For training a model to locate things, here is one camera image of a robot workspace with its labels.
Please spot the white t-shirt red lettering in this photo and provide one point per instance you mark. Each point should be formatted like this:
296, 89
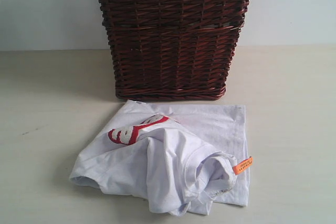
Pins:
179, 157

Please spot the dark brown wicker basket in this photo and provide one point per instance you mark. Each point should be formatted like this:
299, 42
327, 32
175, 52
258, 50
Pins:
172, 49

